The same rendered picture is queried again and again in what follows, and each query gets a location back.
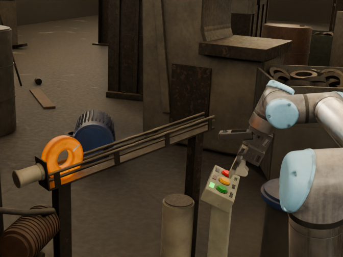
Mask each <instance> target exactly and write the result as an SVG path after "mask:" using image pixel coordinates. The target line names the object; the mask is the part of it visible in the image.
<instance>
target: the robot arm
mask: <svg viewBox="0 0 343 257"><path fill-rule="evenodd" d="M294 92H295V91H294V89H292V88H291V87H289V86H287V85H285V84H283V83H280V82H277V81H274V80H270V81H269V82H268V84H267V85H266V88H265V90H264V92H263V94H262V96H261V98H260V100H259V102H258V104H257V106H256V108H255V110H254V112H253V114H252V116H251V118H250V120H249V124H250V126H249V129H243V130H223V131H220V132H219V134H218V139H219V140H240V139H243V142H242V144H241V146H240V148H239V150H238V153H237V156H236V158H235V160H234V162H233V164H232V166H231V169H230V171H229V179H231V177H232V176H233V175H234V174H235V175H240V176H247V175H248V170H249V169H248V167H247V166H246V161H248V162H250V163H252V164H254V165H256V166H259V164H260V162H261V160H262V159H263V157H264V155H265V152H266V150H267V148H268V146H269V144H270V142H271V140H272V138H273V132H274V130H275V128H278V129H287V128H290V127H292V126H293V125H294V124H304V123H319V124H320V125H322V126H323V128H324V129H325V130H326V131H327V132H328V134H329V135H330V136H331V137H332V138H333V140H334V141H335V142H336V143H337V144H338V146H339V147H340V148H326V149H311V148H308V149H305V150H298V151H291V152H289V153H288V154H287V155H286V156H285V157H284V159H283V161H282V165H281V170H280V178H279V185H280V188H279V198H280V205H281V208H282V210H283V211H285V212H287V213H288V216H289V257H343V93H342V92H337V91H332V92H325V93H311V94H296V95H294ZM258 135H259V136H258Z"/></svg>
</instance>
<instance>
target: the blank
mask: <svg viewBox="0 0 343 257"><path fill-rule="evenodd" d="M64 150H67V152H68V158H67V160H66V162H65V163H64V164H63V165H60V166H59V165H58V163H57V158H58V155H59V154H60V153H61V152H62V151H64ZM41 159H43V160H44V161H46V163H47V170H48V173H50V172H53V171H56V170H59V169H61V168H64V167H67V166H70V165H73V164H76V163H78V162H81V161H83V149H82V146H81V144H80V142H79V141H78V140H77V139H75V138H72V137H70V136H66V135H62V136H57V137H55V138H53V139H52V140H51V141H50V142H49V143H48V144H47V145H46V146H45V148H44V150H43V152H42V156H41ZM77 168H80V166H78V167H75V168H72V169H69V170H66V171H63V172H60V174H63V173H66V172H69V171H71V170H74V169H77ZM74 174H75V173H73V174H70V175H68V176H65V177H62V178H61V180H65V179H68V178H70V177H72V176H73V175H74Z"/></svg>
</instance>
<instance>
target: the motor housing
mask: <svg viewBox="0 0 343 257"><path fill-rule="evenodd" d="M45 208H52V207H51V206H49V205H47V204H38V205H35V206H33V207H31V208H30V210H31V209H45ZM59 229H60V221H59V218H58V215H57V213H56V212H55V213H54V214H52V215H49V216H46V217H42V216H41V215H31V216H21V217H20V218H18V219H17V220H16V221H15V222H14V223H12V224H11V225H10V226H9V227H8V228H7V229H6V230H4V231H3V233H2V234H1V236H0V252H1V254H2V255H3V256H4V257H45V253H44V252H40V251H41V250H42V249H43V248H44V247H45V246H46V245H47V243H48V242H49V241H50V240H51V239H52V238H53V237H54V236H55V235H56V234H57V233H58V231H59Z"/></svg>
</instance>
